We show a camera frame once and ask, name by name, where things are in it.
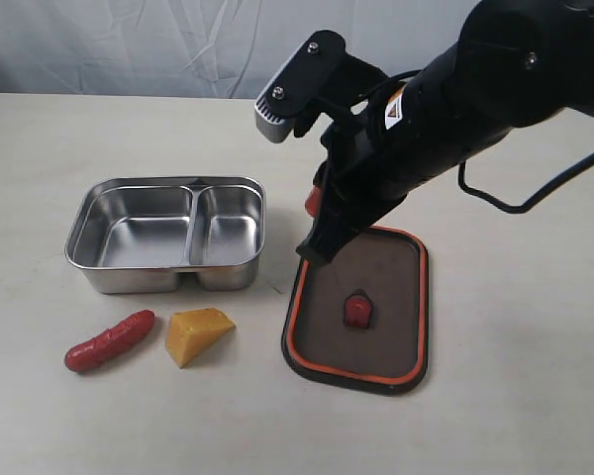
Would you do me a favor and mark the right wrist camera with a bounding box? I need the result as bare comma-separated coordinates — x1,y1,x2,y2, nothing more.
254,30,388,143

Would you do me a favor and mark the white backdrop cloth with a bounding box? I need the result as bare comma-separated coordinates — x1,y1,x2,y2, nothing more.
0,0,473,98

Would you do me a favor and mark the yellow toy cheese wedge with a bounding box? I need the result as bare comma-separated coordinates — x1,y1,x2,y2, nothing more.
165,308,236,369

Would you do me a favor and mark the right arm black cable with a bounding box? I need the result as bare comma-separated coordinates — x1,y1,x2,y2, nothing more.
456,141,594,215

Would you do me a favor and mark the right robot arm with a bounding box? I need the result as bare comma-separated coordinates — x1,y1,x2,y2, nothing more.
297,1,594,265

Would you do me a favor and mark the red toy sausage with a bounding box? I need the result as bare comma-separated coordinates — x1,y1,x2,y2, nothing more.
63,310,156,373

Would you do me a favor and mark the stainless steel lunch box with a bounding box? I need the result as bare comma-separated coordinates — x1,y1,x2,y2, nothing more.
64,176,266,295

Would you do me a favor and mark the dark transparent lunch box lid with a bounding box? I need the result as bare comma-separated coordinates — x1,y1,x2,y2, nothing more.
281,227,430,395

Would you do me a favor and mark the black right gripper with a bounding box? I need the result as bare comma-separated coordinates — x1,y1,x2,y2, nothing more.
296,117,426,266

